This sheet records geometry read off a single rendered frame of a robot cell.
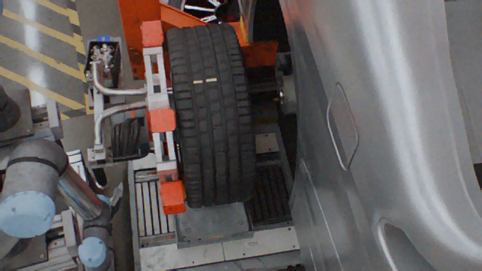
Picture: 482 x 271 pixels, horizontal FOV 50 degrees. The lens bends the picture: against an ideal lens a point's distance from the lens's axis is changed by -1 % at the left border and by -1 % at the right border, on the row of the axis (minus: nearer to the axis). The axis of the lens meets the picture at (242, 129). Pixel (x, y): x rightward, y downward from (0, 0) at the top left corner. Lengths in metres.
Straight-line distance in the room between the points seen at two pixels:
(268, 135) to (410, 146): 1.89
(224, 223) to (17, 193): 1.34
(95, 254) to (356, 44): 0.92
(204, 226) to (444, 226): 1.59
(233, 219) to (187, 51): 0.98
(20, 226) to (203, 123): 0.63
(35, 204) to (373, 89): 0.75
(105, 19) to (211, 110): 2.04
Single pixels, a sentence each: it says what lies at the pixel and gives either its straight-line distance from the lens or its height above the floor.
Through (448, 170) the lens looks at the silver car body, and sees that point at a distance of 0.97.
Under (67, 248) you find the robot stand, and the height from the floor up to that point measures 0.76.
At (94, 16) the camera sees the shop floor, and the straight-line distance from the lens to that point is 3.58.
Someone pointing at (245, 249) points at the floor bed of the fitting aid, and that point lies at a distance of 2.52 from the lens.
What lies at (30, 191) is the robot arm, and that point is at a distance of 1.23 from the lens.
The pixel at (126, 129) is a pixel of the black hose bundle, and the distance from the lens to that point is 1.68.
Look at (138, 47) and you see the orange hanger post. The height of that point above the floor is 0.74.
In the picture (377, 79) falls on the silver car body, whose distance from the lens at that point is 1.05.
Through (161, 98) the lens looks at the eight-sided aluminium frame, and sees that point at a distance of 1.65.
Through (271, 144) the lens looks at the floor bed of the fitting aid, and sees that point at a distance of 2.79.
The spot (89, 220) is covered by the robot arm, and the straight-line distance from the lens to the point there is 1.60.
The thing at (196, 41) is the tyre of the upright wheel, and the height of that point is 1.16.
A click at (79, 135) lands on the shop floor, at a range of 2.99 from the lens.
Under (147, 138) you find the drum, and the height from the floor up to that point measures 0.86.
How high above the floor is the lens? 2.42
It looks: 56 degrees down
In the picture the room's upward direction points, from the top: 5 degrees clockwise
